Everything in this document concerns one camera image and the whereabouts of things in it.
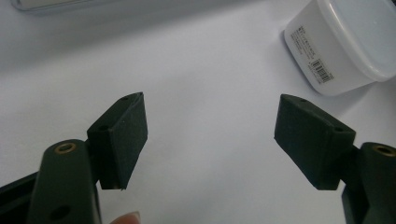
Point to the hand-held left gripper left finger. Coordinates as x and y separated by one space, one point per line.
124 143

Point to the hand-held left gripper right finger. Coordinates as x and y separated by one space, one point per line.
314 146

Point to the white lidded plastic container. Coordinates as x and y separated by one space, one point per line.
336 46

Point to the clear plastic box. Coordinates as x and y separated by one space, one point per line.
46 3

